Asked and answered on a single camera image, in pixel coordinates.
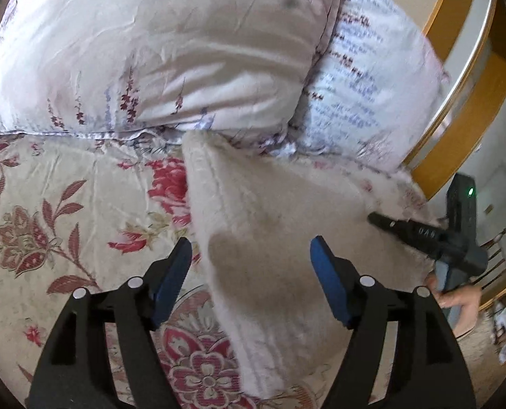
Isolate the beige cable-knit sweater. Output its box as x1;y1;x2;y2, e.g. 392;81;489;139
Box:
182;131;433;399

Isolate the person's right hand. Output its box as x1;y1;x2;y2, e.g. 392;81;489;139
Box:
425;272;481;338

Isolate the floral bed quilt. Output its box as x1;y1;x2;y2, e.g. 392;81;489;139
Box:
0;129;433;409

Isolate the white lavender-print pillow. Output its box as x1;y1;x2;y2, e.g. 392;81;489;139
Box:
278;0;450;176

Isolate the wooden headboard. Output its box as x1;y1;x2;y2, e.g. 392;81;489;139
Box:
404;0;506;199

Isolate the pink floral pillow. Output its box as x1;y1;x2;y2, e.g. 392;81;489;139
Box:
0;0;341;142

